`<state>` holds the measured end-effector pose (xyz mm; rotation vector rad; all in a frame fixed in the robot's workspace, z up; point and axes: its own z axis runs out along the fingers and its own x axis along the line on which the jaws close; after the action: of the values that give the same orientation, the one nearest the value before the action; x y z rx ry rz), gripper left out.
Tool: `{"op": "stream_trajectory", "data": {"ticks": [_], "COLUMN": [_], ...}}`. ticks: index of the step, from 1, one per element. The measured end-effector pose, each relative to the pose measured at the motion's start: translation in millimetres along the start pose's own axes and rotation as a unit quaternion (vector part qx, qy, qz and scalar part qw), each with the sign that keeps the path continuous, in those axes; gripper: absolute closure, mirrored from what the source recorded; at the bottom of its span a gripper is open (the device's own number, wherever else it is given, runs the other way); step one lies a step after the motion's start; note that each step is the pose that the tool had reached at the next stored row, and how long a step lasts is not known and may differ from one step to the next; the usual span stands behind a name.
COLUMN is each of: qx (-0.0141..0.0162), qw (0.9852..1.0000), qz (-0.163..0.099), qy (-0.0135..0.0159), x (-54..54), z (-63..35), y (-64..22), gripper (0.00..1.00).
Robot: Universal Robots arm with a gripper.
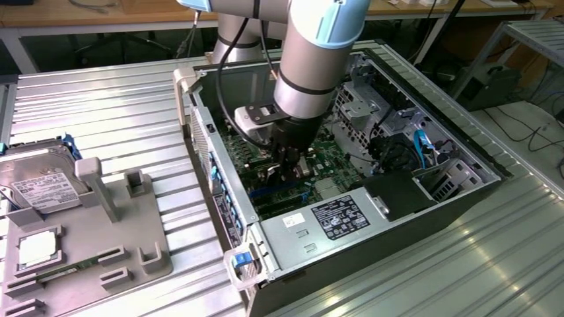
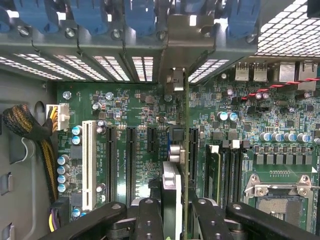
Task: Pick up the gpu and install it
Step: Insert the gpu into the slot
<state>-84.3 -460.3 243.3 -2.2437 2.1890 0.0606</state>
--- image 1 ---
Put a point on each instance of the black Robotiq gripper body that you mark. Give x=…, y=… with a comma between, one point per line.
x=295, y=132

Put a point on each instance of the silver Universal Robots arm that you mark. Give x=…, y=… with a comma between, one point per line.
x=308, y=66

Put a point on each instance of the installed RAM stick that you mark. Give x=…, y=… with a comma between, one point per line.
x=257, y=170

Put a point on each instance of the long blue expansion slot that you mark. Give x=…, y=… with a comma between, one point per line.
x=268, y=191

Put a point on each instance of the green motherboard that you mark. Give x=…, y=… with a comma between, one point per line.
x=335, y=162

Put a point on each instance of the black expansion slot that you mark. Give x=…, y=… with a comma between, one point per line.
x=277, y=203
x=281, y=209

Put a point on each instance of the silver chipset heatsink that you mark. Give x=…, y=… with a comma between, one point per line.
x=328, y=189

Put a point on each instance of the empty black RAM slot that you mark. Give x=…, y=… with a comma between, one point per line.
x=232, y=129
x=229, y=121

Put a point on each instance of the silver disk bay cage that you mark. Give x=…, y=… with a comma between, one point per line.
x=361, y=112

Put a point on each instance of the grey power supply unit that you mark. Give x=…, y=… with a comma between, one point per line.
x=291, y=244

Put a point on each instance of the black plastic shroud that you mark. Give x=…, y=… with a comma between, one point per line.
x=396, y=195

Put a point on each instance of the blue case latch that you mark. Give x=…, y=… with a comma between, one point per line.
x=240, y=259

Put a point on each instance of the perforated metal drive cage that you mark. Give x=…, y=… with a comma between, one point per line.
x=457, y=181

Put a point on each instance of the open black PC case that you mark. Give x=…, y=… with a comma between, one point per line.
x=396, y=264

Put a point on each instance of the blue disk caddy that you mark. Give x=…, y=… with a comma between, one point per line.
x=71, y=145

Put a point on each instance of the grey parts rack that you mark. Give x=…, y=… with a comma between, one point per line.
x=79, y=237

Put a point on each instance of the black office chair base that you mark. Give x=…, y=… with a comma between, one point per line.
x=109, y=46

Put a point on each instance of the silver hard disk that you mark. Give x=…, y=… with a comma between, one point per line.
x=39, y=178

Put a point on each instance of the green RAM stick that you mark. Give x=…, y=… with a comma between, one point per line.
x=65, y=269

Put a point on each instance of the silver CPU chip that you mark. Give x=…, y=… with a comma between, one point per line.
x=37, y=247

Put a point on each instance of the metal slat side table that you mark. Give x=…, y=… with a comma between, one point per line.
x=537, y=36

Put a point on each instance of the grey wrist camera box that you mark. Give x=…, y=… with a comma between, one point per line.
x=247, y=127

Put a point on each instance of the wooden desk white frame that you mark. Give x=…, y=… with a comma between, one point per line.
x=52, y=16
x=419, y=10

